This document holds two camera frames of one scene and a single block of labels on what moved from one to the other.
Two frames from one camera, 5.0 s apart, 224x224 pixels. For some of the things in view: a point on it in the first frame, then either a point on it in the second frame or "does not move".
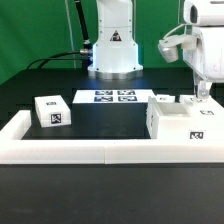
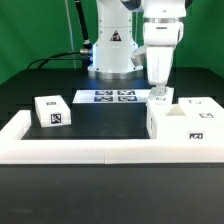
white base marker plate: (113, 96) does not move
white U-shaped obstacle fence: (16, 150) does not move
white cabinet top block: (53, 111) does not move
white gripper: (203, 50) → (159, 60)
